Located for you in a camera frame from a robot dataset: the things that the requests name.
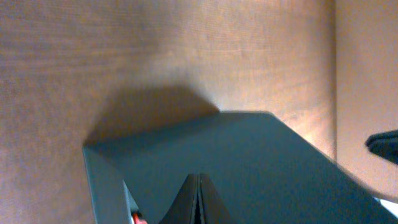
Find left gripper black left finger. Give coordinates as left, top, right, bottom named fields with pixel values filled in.
left=160, top=174, right=199, bottom=224

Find red handled side cutters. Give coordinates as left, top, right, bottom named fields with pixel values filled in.
left=131, top=212, right=147, bottom=224

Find dark green box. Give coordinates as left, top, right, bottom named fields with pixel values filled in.
left=83, top=113, right=397, bottom=223

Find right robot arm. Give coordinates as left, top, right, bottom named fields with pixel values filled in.
left=365, top=130, right=398, bottom=164

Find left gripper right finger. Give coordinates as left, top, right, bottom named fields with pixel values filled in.
left=198, top=174, right=235, bottom=224

